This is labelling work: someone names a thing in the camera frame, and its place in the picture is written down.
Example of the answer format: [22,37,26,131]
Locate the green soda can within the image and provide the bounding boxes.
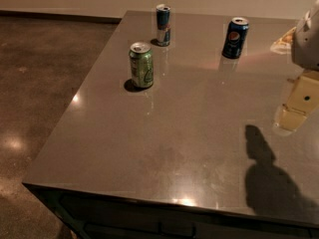
[129,42,154,89]

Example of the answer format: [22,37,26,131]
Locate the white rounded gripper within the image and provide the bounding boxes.
[270,0,319,136]

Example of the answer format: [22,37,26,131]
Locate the blue pepsi can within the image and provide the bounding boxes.
[222,17,249,59]

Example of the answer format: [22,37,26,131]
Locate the blue silver red bull can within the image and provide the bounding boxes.
[157,4,170,47]

